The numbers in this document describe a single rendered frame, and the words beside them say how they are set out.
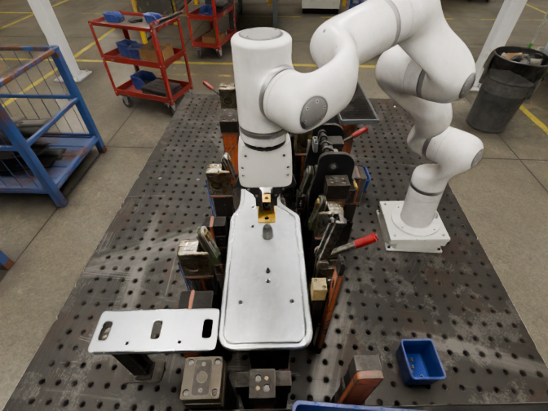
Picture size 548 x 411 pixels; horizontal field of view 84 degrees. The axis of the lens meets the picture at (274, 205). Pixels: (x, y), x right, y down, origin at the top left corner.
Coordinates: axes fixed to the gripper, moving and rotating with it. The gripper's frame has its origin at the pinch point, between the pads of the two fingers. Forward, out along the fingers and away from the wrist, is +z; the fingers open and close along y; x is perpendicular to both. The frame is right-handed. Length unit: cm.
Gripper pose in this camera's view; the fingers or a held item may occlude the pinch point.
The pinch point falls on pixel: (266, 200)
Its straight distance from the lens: 63.4
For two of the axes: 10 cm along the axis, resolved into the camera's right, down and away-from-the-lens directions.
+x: 0.3, 7.1, -7.1
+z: 0.0, 7.1, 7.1
